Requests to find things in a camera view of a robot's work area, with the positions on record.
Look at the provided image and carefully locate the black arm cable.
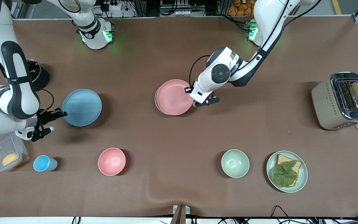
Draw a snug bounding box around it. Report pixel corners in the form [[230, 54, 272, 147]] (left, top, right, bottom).
[[0, 0, 55, 116], [189, 0, 321, 89]]

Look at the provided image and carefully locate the pink plate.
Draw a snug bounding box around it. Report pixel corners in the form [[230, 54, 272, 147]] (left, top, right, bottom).
[[156, 79, 195, 116]]

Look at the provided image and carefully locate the bread slice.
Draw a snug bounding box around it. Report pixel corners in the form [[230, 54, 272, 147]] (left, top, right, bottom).
[[274, 154, 302, 187]]

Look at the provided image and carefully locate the black saucepan blue handle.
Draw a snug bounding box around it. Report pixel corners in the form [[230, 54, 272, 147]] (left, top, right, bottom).
[[26, 58, 50, 92]]

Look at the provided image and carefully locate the blue plate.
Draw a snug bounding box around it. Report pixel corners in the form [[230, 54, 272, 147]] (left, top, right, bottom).
[[62, 89, 102, 127]]

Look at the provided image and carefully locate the bag of orange buns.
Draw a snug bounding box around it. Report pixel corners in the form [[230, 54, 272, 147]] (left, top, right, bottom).
[[228, 0, 256, 16]]

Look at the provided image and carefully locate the pink bowl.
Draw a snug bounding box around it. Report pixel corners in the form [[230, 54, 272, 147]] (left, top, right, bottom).
[[98, 147, 126, 176]]

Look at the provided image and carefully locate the beige plate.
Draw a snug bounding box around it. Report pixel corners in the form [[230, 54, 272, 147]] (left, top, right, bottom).
[[154, 86, 179, 116]]

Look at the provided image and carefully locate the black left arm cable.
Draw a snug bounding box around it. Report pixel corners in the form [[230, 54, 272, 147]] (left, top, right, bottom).
[[189, 0, 321, 89]]

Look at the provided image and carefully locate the yellow round food piece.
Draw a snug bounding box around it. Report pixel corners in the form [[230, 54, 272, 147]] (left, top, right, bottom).
[[2, 153, 23, 168]]

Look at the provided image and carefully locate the green bowl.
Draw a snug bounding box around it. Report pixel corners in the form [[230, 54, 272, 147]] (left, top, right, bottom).
[[221, 149, 250, 178]]

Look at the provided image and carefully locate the metal camera bracket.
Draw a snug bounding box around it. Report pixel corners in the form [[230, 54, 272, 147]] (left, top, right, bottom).
[[173, 205, 190, 224]]

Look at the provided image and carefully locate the brown table mat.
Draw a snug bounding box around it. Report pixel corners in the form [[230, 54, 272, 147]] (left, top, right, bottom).
[[0, 16, 358, 218]]

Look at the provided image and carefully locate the green lettuce leaf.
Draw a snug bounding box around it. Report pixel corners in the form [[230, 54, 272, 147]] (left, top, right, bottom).
[[273, 160, 298, 188]]

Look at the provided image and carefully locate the white power strip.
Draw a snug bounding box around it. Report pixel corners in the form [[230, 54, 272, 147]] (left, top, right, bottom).
[[161, 9, 188, 16], [103, 2, 126, 11]]

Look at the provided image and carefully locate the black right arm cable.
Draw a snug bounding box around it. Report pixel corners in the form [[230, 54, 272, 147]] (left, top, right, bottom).
[[0, 0, 55, 116]]

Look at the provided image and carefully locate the black looped cable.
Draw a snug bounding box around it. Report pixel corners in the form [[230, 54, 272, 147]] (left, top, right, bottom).
[[271, 205, 291, 224]]

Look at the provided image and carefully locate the beige chrome toaster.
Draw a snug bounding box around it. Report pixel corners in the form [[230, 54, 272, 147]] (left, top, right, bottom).
[[311, 72, 358, 130]]

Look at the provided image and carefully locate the blue cup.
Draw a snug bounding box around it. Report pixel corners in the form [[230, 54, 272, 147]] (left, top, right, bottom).
[[33, 155, 58, 172]]

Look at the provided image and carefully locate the green plate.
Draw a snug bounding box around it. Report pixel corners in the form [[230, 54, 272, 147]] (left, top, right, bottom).
[[266, 151, 308, 193]]

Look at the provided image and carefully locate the glass lid blue knob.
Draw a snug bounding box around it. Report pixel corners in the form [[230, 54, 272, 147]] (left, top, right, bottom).
[[27, 59, 41, 84]]

